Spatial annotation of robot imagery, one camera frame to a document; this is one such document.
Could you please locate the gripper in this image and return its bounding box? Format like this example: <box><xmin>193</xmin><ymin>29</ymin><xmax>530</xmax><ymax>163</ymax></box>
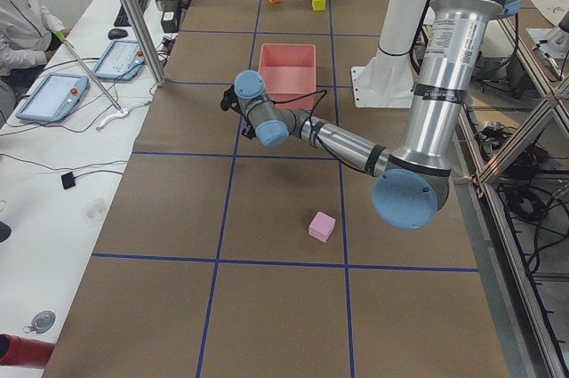
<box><xmin>240</xmin><ymin>122</ymin><xmax>255</xmax><ymax>140</ymax></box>

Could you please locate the pink block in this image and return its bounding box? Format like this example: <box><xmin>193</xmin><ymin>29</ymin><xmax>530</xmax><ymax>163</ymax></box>
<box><xmin>309</xmin><ymin>211</ymin><xmax>336</xmax><ymax>243</ymax></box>

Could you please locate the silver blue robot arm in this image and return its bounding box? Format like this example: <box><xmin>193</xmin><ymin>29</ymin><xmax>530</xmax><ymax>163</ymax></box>
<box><xmin>220</xmin><ymin>0</ymin><xmax>521</xmax><ymax>229</ymax></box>

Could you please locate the pink plastic bin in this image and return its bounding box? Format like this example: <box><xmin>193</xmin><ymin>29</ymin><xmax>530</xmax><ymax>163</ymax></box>
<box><xmin>258</xmin><ymin>44</ymin><xmax>317</xmax><ymax>110</ymax></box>

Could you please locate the far blue teach pendant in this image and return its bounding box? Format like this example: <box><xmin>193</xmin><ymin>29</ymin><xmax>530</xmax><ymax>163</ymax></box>
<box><xmin>92</xmin><ymin>39</ymin><xmax>145</xmax><ymax>82</ymax></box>

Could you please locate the blue teach pendant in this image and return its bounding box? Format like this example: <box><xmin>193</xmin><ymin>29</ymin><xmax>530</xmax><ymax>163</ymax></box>
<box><xmin>16</xmin><ymin>73</ymin><xmax>89</xmax><ymax>123</ymax></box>
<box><xmin>92</xmin><ymin>39</ymin><xmax>145</xmax><ymax>82</ymax></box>

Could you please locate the black box with label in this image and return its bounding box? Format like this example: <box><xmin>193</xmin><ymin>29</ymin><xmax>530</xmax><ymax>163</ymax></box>
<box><xmin>155</xmin><ymin>0</ymin><xmax>192</xmax><ymax>34</ymax></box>

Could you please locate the yellow block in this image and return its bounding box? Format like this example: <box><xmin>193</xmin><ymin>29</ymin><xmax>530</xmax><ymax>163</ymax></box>
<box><xmin>311</xmin><ymin>0</ymin><xmax>327</xmax><ymax>12</ymax></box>

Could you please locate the black computer mouse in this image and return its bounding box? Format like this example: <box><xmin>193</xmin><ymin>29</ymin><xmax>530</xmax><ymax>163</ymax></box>
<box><xmin>108</xmin><ymin>28</ymin><xmax>129</xmax><ymax>40</ymax></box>

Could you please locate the black keyboard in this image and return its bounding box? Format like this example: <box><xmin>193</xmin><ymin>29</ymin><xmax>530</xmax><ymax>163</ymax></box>
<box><xmin>113</xmin><ymin>0</ymin><xmax>154</xmax><ymax>28</ymax></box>

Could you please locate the small black square device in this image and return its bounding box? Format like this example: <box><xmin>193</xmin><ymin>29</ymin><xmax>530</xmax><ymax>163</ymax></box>
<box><xmin>60</xmin><ymin>172</ymin><xmax>76</xmax><ymax>190</ymax></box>

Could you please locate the near blue teach pendant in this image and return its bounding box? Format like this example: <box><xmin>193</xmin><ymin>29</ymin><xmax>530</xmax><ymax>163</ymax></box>
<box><xmin>16</xmin><ymin>73</ymin><xmax>89</xmax><ymax>123</ymax></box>

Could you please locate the person in white shirt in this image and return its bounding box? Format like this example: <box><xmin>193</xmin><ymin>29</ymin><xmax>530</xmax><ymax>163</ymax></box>
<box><xmin>0</xmin><ymin>0</ymin><xmax>72</xmax><ymax>81</ymax></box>

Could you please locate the grey round tape roll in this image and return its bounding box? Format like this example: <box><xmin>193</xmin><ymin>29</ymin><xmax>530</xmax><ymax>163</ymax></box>
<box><xmin>29</xmin><ymin>310</ymin><xmax>56</xmax><ymax>334</ymax></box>

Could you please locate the red cylinder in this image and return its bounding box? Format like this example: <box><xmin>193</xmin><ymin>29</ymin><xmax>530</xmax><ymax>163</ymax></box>
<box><xmin>1</xmin><ymin>334</ymin><xmax>55</xmax><ymax>369</ymax></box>

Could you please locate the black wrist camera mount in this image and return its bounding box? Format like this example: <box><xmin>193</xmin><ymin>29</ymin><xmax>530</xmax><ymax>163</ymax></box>
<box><xmin>220</xmin><ymin>86</ymin><xmax>241</xmax><ymax>114</ymax></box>

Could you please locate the black camera cable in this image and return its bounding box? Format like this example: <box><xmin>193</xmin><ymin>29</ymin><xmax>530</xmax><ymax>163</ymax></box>
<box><xmin>266</xmin><ymin>88</ymin><xmax>329</xmax><ymax>117</ymax></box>

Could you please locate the white handled reach tool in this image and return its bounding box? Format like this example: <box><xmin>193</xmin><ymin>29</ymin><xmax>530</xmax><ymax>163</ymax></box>
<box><xmin>52</xmin><ymin>31</ymin><xmax>152</xmax><ymax>131</ymax></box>

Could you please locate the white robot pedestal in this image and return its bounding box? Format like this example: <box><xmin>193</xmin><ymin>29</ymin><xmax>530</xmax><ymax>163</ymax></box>
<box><xmin>351</xmin><ymin>0</ymin><xmax>429</xmax><ymax>109</ymax></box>

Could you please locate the aluminium frame post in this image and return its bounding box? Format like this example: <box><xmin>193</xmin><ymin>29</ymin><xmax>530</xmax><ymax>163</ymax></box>
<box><xmin>119</xmin><ymin>0</ymin><xmax>166</xmax><ymax>87</ymax></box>

